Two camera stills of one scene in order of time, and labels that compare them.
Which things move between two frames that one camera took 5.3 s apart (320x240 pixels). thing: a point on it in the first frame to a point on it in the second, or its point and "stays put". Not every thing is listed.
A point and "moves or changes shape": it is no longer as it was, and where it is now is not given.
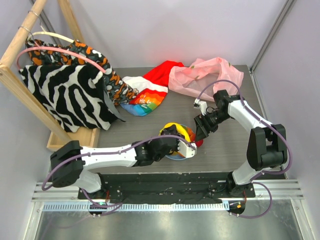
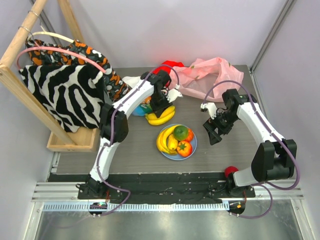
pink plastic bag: (202, 78) stays put
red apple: (199, 143) to (230, 169)
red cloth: (160, 73) stays put
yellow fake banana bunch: (181, 130) moves or changes shape
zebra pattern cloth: (76, 94) stays put
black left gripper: (173, 130) to (157, 110)
